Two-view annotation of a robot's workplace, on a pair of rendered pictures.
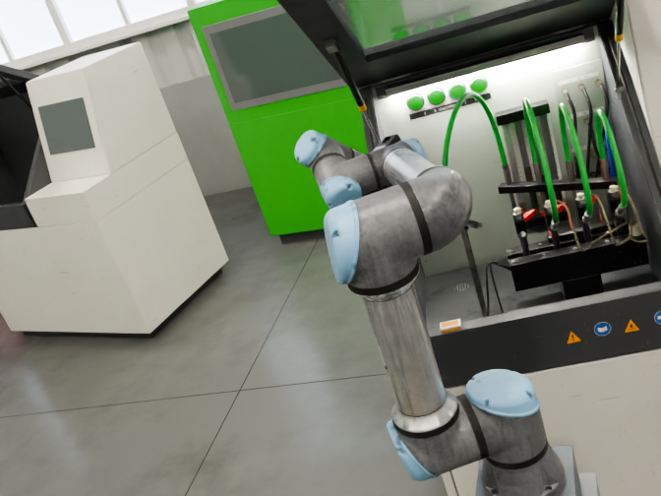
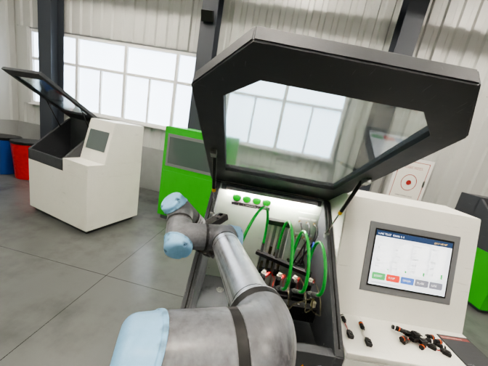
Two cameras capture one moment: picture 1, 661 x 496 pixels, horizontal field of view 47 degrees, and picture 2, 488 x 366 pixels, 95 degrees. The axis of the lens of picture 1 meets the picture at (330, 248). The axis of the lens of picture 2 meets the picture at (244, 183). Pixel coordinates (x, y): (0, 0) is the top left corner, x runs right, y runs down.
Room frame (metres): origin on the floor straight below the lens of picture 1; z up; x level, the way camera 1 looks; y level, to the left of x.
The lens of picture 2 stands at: (0.85, -0.05, 1.76)
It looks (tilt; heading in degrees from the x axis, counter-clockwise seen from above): 13 degrees down; 345
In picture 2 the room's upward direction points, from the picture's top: 11 degrees clockwise
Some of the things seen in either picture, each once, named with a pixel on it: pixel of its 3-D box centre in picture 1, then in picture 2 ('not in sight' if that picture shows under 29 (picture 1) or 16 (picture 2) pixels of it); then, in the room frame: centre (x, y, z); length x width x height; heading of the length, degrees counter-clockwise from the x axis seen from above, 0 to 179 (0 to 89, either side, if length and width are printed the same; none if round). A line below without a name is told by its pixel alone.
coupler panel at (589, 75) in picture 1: (586, 120); (303, 237); (1.97, -0.78, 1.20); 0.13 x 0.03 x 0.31; 76
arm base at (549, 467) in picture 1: (518, 461); not in sight; (1.09, -0.20, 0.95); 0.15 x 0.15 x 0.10
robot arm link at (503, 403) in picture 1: (502, 412); not in sight; (1.09, -0.19, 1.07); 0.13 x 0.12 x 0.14; 92
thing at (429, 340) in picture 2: not in sight; (420, 338); (1.45, -1.17, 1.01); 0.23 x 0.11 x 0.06; 76
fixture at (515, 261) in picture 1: (577, 267); (278, 308); (1.74, -0.60, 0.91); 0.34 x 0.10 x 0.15; 76
